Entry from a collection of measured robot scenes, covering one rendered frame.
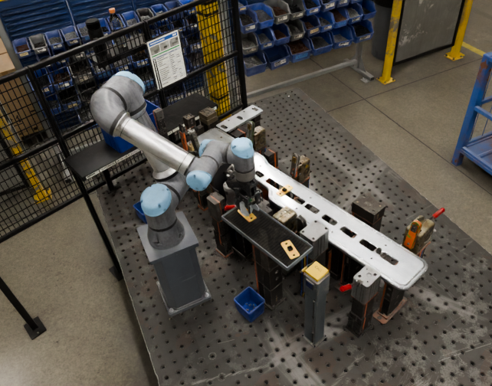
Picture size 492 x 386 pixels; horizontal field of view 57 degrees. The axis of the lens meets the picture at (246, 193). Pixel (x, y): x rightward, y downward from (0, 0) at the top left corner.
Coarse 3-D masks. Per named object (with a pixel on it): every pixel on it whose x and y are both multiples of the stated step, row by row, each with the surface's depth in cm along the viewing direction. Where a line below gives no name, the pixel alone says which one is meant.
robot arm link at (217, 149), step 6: (204, 144) 158; (210, 144) 157; (216, 144) 157; (222, 144) 157; (228, 144) 156; (204, 150) 158; (210, 150) 155; (216, 150) 155; (222, 150) 155; (216, 156) 154; (222, 156) 156; (222, 162) 159
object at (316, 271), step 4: (312, 264) 159; (316, 264) 159; (320, 264) 159; (308, 268) 158; (312, 268) 158; (316, 268) 158; (320, 268) 158; (324, 268) 158; (308, 272) 157; (312, 272) 157; (316, 272) 157; (320, 272) 157; (324, 272) 156; (312, 276) 156; (316, 276) 155; (320, 276) 155; (316, 280) 155
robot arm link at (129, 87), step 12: (120, 72) 156; (108, 84) 150; (120, 84) 151; (132, 84) 154; (120, 96) 149; (132, 96) 154; (132, 108) 156; (144, 108) 159; (144, 120) 161; (156, 132) 167; (156, 168) 172; (168, 168) 173; (156, 180) 175; (168, 180) 174; (180, 180) 176; (180, 192) 176
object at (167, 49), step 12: (156, 36) 242; (168, 36) 247; (180, 36) 252; (156, 48) 246; (168, 48) 251; (180, 48) 256; (156, 60) 249; (168, 60) 254; (180, 60) 260; (156, 72) 253; (168, 72) 258; (180, 72) 264; (156, 84) 257; (168, 84) 262
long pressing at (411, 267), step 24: (264, 168) 224; (312, 192) 209; (312, 216) 198; (336, 216) 197; (336, 240) 187; (360, 240) 186; (384, 240) 185; (360, 264) 178; (384, 264) 176; (408, 264) 175; (408, 288) 168
